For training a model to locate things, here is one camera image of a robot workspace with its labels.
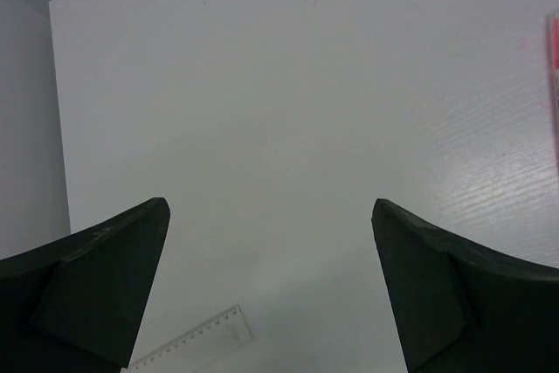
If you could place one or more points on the clear plastic ruler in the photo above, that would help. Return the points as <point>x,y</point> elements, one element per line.
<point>197,348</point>

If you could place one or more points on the red clear pen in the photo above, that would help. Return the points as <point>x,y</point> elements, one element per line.
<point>552,34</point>

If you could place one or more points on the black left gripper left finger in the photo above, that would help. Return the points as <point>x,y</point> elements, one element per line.
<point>76,304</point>

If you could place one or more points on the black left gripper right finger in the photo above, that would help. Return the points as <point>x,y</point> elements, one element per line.
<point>460,306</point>

